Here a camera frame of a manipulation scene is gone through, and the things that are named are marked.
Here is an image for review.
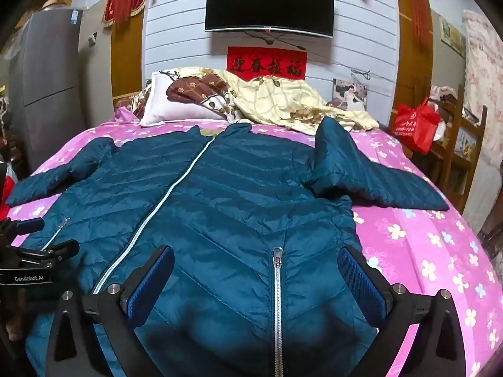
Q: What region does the framed portrait photo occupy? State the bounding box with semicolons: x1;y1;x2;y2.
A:
333;79;368;112

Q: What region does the wall picture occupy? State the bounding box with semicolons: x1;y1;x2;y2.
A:
439;16;466;53

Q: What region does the pink floral bed sheet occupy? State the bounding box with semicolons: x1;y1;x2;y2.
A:
8;108;503;377

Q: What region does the teal quilted down jacket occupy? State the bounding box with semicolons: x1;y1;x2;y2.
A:
6;117;450;377

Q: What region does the brown floral pillow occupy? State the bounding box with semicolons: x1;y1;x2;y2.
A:
165;74;236;105

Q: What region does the red knot wall ornament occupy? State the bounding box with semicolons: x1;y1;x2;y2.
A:
405;0;433;48

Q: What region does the floral curtain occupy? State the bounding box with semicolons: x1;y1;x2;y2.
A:
462;10;503;236

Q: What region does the grey refrigerator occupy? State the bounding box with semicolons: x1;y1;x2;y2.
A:
8;8;85;169

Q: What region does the red shopping bag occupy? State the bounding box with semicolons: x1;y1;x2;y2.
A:
393;98;441;155

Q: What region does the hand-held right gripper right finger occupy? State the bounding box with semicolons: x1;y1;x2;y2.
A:
337;245;476;377

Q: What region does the black television cable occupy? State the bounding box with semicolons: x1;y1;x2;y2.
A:
244;29;307;52

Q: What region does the wooden door frame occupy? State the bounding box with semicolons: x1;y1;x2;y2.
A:
393;0;433;103
110;0;160;99

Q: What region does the black wall television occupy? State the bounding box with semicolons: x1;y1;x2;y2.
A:
204;0;334;38

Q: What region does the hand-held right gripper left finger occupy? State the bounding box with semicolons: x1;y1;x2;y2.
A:
45;244;175;377

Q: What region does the white pillow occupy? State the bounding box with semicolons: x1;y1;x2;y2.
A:
139;71;229;127

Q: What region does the yellow checked floral quilt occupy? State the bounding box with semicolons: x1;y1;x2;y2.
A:
173;67;380;136

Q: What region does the red paper wall banner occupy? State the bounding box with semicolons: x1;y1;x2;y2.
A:
227;46;308;81

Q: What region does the wooden chair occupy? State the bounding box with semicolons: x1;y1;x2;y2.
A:
428;84;488;213

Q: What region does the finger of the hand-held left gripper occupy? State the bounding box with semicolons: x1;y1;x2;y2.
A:
39;239;81;259
0;217;45;241

